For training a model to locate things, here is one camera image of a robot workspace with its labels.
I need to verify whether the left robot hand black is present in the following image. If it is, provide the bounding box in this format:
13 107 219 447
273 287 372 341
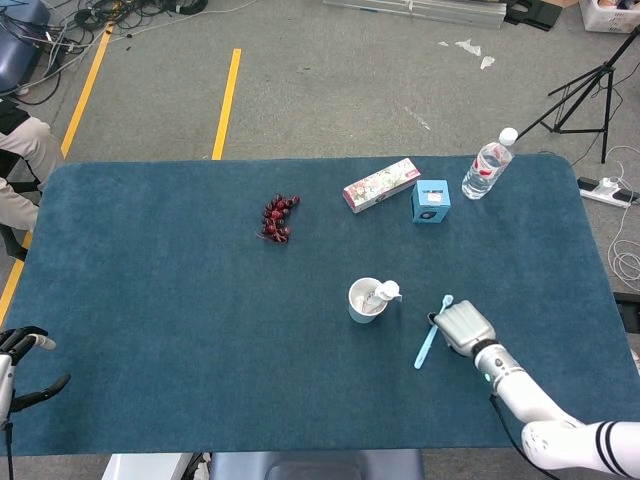
0 325 72 431

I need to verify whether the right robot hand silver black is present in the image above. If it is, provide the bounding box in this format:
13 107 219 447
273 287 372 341
427 299 497 359

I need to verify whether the light blue toothbrush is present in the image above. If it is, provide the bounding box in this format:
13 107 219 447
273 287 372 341
413 294 454 371

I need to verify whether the white toothpaste tube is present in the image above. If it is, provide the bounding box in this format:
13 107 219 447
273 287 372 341
362 279 402 316

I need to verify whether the blue speaker box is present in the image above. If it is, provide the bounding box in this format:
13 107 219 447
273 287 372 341
410 179 452 225

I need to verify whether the clear water bottle red label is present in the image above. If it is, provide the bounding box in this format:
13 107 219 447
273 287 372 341
461 127 520 201

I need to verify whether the pink floral carton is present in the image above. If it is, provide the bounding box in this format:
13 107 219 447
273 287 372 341
342 157 422 215

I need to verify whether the blue table carpet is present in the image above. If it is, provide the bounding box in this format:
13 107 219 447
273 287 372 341
0 153 640 457

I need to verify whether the white power strip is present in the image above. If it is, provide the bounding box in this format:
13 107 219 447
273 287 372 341
578 176 639 209

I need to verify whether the robot torso base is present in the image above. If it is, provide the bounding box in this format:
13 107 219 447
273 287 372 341
102 449 426 480

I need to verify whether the red grape bunch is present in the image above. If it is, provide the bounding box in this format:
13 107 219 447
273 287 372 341
256 194 302 245

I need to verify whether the person in beige trousers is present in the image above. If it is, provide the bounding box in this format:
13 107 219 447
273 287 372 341
0 97 65 234

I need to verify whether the black tripod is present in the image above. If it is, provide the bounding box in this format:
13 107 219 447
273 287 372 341
517 24 640 165

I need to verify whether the dark blue padded seat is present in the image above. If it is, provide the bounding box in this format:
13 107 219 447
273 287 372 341
0 0 51 96

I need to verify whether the white plastic basket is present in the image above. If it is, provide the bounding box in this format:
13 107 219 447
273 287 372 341
579 0 640 34

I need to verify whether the white plastic mug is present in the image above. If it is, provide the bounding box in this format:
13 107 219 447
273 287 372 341
347 277 405 324

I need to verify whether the black flat bracket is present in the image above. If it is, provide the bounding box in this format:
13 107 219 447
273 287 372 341
503 0 562 32

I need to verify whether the aluminium rail bundle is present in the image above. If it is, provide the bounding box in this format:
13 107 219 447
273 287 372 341
322 0 506 29

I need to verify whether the black cable pile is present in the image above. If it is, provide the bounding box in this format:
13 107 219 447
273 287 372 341
29 0 209 56

